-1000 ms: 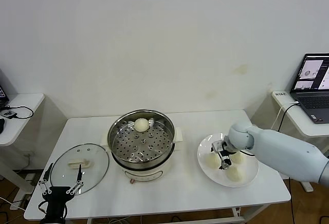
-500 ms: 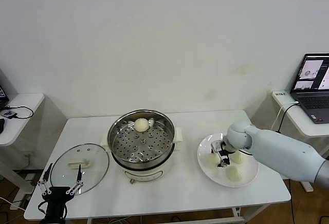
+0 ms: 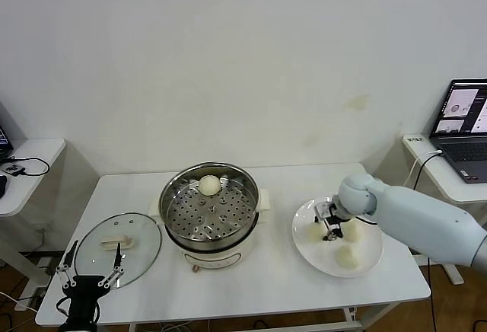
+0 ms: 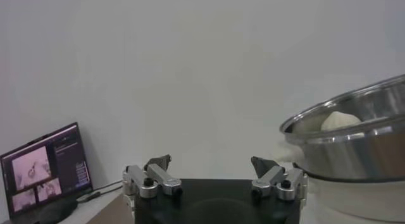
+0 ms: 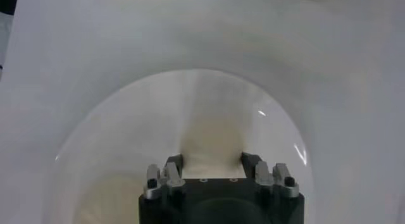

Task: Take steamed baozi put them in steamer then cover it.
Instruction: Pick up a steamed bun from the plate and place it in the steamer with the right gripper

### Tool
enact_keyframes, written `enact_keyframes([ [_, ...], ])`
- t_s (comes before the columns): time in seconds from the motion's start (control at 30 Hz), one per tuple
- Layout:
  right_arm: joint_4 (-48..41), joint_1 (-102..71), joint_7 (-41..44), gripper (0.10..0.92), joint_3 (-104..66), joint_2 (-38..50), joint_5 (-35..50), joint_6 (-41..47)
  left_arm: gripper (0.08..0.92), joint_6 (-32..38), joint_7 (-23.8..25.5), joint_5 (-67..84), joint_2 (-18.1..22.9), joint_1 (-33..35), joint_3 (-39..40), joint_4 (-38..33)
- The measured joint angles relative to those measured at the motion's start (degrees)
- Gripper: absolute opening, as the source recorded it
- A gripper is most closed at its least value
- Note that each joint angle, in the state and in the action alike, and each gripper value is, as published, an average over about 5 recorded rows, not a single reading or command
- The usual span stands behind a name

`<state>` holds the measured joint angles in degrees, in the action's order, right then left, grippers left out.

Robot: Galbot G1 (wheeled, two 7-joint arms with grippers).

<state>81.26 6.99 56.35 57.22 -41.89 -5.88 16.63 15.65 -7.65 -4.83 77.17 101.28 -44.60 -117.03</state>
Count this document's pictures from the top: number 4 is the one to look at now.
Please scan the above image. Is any cream electric cooking pot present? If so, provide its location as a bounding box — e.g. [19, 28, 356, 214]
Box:
[273, 141, 405, 223]

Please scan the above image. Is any stainless steel steamer basket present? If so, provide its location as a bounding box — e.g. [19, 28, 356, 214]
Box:
[279, 73, 405, 184]

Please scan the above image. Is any black open laptop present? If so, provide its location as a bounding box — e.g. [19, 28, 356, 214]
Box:
[0, 121, 94, 224]

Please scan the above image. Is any thin black looped cable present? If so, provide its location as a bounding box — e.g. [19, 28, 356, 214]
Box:
[75, 180, 124, 203]

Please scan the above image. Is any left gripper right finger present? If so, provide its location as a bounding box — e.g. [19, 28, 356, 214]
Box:
[251, 155, 308, 202]

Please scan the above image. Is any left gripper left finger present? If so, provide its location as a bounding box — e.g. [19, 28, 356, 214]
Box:
[121, 154, 184, 199]

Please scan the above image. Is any white side table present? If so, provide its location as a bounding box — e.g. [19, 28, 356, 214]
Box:
[59, 189, 134, 224]

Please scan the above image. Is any white steamed baozi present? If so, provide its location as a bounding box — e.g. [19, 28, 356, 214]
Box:
[320, 110, 363, 132]

